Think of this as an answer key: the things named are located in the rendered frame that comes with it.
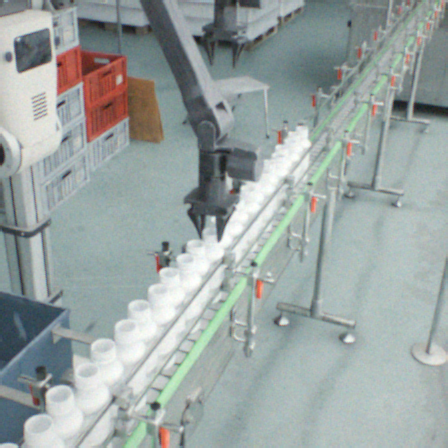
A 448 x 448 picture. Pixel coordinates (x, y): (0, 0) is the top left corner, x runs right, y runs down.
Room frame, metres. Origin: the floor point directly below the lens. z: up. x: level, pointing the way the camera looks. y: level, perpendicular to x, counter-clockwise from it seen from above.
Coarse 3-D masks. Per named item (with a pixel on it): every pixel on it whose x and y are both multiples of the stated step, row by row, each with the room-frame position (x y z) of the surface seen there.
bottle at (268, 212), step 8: (264, 176) 1.52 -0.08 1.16; (264, 184) 1.51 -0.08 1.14; (264, 192) 1.50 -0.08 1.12; (272, 192) 1.51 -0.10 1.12; (264, 200) 1.50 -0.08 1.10; (272, 200) 1.52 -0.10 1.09; (272, 208) 1.52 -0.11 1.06; (264, 216) 1.50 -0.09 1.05; (264, 224) 1.50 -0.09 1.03; (264, 232) 1.51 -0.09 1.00
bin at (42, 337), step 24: (0, 312) 1.27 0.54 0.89; (24, 312) 1.24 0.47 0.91; (48, 312) 1.22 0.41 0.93; (0, 336) 1.27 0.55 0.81; (24, 336) 1.25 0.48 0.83; (48, 336) 1.13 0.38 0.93; (72, 336) 1.13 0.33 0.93; (0, 360) 1.27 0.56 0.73; (24, 360) 1.05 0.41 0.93; (48, 360) 1.12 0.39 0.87; (72, 360) 1.20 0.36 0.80; (0, 384) 0.98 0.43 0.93; (24, 384) 1.04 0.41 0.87; (0, 408) 0.97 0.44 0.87; (24, 408) 1.04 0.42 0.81; (0, 432) 0.96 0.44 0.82
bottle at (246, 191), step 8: (240, 192) 1.41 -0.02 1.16; (248, 192) 1.40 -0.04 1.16; (248, 200) 1.40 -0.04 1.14; (248, 208) 1.40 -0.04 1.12; (256, 208) 1.41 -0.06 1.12; (248, 216) 1.39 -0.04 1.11; (256, 224) 1.40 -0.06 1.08; (248, 232) 1.39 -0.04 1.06; (256, 232) 1.41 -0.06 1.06; (248, 240) 1.39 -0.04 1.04; (256, 248) 1.41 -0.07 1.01
